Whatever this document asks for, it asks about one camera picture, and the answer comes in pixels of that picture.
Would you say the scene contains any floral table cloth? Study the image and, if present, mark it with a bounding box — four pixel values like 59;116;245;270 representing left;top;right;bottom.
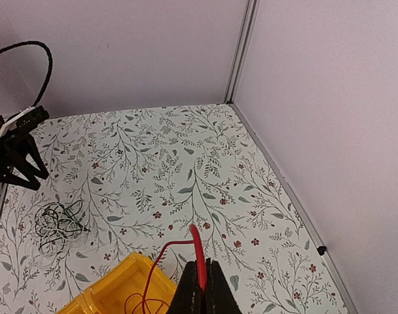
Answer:
0;105;355;313

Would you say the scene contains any yellow three-compartment bin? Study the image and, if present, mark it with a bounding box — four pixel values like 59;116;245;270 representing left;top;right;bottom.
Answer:
59;253;177;314

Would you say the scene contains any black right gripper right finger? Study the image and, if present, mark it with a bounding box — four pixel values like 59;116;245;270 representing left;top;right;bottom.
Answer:
204;258;240;314

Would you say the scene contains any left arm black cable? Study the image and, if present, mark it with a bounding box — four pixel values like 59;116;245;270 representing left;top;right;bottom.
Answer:
0;41;53;109

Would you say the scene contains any small black wall clip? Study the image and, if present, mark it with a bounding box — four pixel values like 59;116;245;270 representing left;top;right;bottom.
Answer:
317;245;327;256

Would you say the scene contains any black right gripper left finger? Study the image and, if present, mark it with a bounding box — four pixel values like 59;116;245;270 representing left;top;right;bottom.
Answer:
166;261;206;314

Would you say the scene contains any tangled cable pile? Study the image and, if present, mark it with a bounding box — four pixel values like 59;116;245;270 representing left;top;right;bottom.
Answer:
33;200;91;254

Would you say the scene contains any right rear aluminium post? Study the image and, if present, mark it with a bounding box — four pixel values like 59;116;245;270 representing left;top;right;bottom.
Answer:
223;0;260;104

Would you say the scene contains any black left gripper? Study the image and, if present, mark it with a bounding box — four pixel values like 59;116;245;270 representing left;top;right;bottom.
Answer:
0;116;49;190

